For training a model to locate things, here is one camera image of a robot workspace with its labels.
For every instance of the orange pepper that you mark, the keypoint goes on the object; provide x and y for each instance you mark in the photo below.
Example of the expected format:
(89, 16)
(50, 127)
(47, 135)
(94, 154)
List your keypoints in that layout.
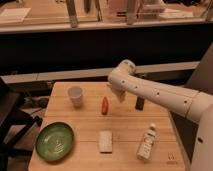
(105, 106)

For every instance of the black chair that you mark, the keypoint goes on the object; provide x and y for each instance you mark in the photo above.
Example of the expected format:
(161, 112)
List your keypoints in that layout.
(11, 115)

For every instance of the white sponge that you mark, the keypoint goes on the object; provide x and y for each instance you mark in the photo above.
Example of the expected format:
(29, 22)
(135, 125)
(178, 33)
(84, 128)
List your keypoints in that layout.
(105, 142)

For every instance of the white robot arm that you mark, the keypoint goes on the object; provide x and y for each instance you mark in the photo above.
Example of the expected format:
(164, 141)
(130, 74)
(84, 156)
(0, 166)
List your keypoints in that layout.
(196, 106)

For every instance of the green plate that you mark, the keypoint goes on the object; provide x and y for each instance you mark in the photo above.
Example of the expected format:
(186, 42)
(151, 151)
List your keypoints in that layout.
(55, 141)

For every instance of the white plastic bottle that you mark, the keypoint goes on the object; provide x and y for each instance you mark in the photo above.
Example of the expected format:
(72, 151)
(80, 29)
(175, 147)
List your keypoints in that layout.
(147, 142)

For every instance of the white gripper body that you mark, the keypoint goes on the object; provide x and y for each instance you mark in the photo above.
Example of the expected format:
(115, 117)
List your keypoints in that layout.
(120, 94)

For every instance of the black rectangular block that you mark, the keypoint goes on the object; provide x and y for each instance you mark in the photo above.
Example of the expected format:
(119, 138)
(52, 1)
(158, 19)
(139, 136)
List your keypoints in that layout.
(139, 103)

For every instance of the white paper cup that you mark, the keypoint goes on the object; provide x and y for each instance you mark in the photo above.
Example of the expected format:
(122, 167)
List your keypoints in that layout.
(75, 94)

